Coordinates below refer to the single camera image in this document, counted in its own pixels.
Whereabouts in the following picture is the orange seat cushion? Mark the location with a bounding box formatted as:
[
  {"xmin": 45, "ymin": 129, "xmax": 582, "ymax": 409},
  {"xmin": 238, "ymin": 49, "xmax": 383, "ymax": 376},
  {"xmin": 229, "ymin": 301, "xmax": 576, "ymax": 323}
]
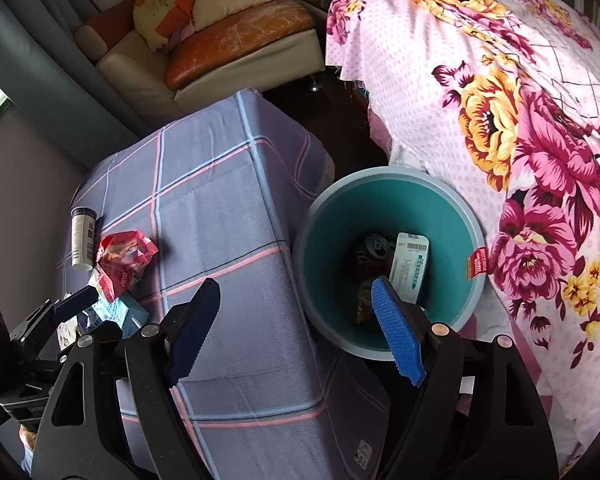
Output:
[{"xmin": 166, "ymin": 2, "xmax": 315, "ymax": 90}]

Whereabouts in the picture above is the red snack packet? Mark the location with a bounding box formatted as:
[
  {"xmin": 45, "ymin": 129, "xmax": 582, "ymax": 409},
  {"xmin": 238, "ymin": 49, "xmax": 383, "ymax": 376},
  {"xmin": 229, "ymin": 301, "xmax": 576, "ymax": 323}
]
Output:
[{"xmin": 95, "ymin": 229, "xmax": 159, "ymax": 303}]

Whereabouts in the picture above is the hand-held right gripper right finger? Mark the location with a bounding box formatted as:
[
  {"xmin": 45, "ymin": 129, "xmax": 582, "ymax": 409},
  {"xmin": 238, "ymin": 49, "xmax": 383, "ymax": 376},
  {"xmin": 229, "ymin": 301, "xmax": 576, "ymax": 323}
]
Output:
[{"xmin": 370, "ymin": 275, "xmax": 571, "ymax": 480}]

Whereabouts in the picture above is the blue plastic trash bin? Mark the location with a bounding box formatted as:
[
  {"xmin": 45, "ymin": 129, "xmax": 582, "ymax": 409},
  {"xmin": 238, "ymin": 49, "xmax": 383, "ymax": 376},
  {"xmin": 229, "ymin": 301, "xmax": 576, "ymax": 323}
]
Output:
[{"xmin": 292, "ymin": 165, "xmax": 488, "ymax": 361}]

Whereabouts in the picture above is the brown snack wrapper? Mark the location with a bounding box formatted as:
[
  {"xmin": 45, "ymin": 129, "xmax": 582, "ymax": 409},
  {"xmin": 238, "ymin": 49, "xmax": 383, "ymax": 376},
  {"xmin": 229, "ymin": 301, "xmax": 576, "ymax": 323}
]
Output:
[{"xmin": 352, "ymin": 280, "xmax": 381, "ymax": 326}]

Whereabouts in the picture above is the yellow orange plush pillow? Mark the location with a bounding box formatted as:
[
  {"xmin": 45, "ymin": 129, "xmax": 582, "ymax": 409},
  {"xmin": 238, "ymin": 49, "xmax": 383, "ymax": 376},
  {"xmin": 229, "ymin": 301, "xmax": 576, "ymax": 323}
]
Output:
[{"xmin": 132, "ymin": 0, "xmax": 208, "ymax": 53}]

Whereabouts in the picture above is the grey blue curtain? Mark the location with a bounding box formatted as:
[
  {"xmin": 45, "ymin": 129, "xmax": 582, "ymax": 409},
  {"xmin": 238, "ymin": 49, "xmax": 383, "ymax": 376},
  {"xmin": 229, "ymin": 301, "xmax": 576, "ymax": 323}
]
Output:
[{"xmin": 0, "ymin": 0, "xmax": 151, "ymax": 171}]

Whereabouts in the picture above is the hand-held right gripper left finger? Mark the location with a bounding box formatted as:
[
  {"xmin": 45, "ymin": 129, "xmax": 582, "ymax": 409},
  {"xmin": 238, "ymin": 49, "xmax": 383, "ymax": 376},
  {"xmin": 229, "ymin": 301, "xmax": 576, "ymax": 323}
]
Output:
[{"xmin": 30, "ymin": 277, "xmax": 221, "ymax": 480}]

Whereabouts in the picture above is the cream leather sofa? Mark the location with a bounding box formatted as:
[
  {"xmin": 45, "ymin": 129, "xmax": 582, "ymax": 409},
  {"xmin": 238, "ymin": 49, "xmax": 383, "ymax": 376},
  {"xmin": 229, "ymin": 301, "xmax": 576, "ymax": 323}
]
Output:
[{"xmin": 75, "ymin": 0, "xmax": 326, "ymax": 126}]

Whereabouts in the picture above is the person's left hand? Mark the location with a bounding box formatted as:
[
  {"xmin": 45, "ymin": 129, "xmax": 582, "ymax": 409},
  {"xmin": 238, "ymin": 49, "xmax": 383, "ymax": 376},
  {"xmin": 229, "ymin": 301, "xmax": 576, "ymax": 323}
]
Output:
[{"xmin": 19, "ymin": 424, "xmax": 40, "ymax": 456}]

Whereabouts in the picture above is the purple plaid table cloth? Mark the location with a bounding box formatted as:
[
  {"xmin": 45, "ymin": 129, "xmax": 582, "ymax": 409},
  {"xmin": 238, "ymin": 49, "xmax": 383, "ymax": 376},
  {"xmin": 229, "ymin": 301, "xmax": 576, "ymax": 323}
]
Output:
[{"xmin": 22, "ymin": 87, "xmax": 391, "ymax": 480}]

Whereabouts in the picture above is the light blue carton box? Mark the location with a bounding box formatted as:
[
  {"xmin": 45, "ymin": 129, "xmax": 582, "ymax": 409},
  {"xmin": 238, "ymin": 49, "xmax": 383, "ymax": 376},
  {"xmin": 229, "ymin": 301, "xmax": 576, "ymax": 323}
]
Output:
[{"xmin": 57, "ymin": 290, "xmax": 151, "ymax": 346}]

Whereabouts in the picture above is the white medicine box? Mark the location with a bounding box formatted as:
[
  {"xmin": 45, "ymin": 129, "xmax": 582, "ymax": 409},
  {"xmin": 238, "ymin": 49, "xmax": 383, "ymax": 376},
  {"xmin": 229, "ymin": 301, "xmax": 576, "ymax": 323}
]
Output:
[{"xmin": 389, "ymin": 231, "xmax": 430, "ymax": 306}]

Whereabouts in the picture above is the pink floral blanket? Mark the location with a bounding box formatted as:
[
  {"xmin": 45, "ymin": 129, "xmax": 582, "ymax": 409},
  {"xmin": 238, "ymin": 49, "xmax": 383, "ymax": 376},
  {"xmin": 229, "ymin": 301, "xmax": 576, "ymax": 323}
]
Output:
[{"xmin": 325, "ymin": 0, "xmax": 600, "ymax": 456}]

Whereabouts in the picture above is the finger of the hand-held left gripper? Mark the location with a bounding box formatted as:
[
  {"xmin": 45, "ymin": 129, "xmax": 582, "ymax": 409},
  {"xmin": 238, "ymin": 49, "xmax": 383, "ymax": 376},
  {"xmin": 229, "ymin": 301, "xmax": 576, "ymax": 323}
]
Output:
[
  {"xmin": 77, "ymin": 320, "xmax": 123, "ymax": 348},
  {"xmin": 52, "ymin": 287, "xmax": 99, "ymax": 323}
]

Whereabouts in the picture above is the white plastic bottle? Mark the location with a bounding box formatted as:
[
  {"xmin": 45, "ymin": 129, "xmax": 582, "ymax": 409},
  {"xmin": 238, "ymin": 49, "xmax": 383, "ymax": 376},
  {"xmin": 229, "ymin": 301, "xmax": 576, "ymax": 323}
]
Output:
[{"xmin": 70, "ymin": 206, "xmax": 97, "ymax": 272}]

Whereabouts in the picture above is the crushed drink can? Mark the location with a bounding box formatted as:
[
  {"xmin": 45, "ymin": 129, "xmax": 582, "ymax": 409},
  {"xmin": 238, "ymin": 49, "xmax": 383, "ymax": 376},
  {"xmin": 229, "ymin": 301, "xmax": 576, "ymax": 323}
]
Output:
[{"xmin": 352, "ymin": 232, "xmax": 398, "ymax": 276}]

